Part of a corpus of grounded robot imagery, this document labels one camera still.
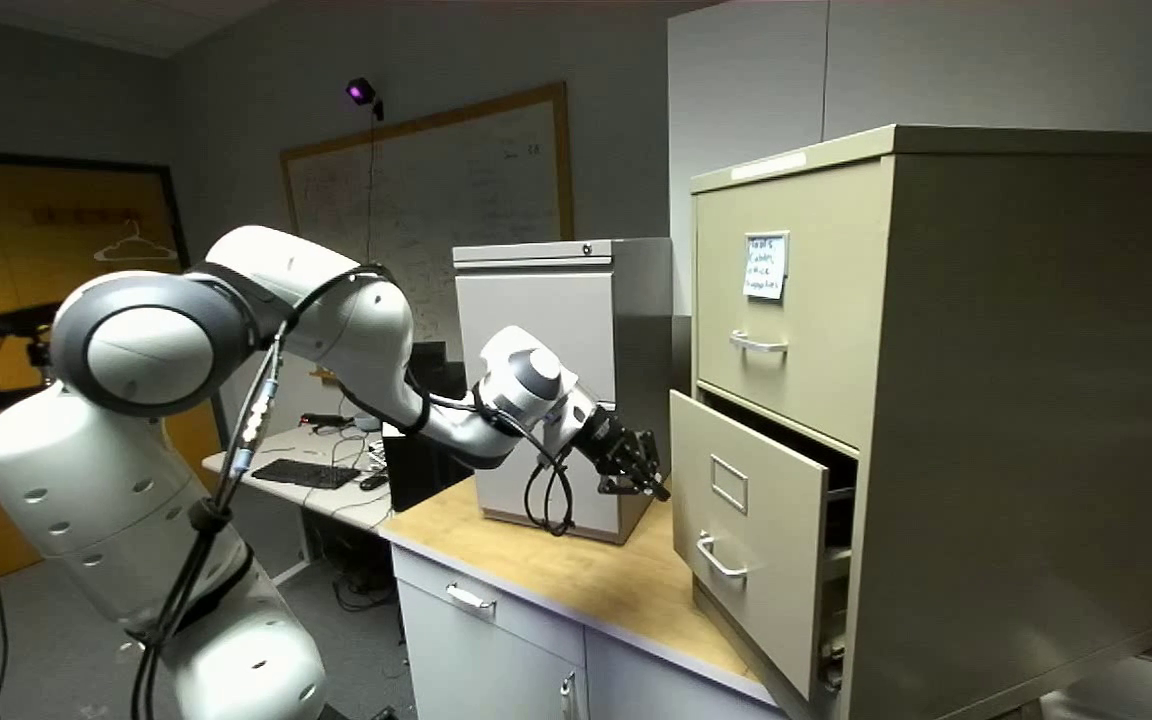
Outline black camera tripod stand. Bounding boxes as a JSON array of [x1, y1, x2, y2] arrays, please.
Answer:
[[134, 328, 288, 720]]

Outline beige top drawer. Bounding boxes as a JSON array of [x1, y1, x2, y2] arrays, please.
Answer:
[[693, 159, 889, 447]]

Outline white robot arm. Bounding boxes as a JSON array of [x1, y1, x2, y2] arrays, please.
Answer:
[[0, 225, 663, 720]]

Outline beige bottom drawer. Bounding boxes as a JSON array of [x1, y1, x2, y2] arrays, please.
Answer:
[[670, 391, 850, 703]]

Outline grey lateral file cabinet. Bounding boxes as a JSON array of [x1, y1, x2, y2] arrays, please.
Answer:
[[453, 235, 673, 544]]

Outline wood framed whiteboard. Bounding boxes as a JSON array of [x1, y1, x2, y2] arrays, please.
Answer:
[[284, 82, 575, 350]]

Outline beige two-drawer file cabinet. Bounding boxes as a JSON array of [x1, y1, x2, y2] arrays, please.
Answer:
[[680, 123, 1152, 720]]

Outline black keyboard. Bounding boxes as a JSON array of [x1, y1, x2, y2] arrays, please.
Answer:
[[253, 461, 359, 486]]

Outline tall white cabinet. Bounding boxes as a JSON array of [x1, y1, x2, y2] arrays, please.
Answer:
[[663, 0, 1152, 244]]

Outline wooden countertop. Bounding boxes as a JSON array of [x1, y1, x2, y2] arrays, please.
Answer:
[[382, 481, 771, 703]]

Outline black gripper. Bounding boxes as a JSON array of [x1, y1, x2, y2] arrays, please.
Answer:
[[575, 408, 670, 501]]

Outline beige drawer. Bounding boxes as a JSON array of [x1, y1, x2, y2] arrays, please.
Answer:
[[693, 159, 889, 447], [670, 391, 850, 703]]

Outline white paper label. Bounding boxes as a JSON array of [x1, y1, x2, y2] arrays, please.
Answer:
[[745, 230, 789, 300]]

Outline orange door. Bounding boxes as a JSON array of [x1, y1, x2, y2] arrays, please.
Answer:
[[0, 156, 189, 573]]

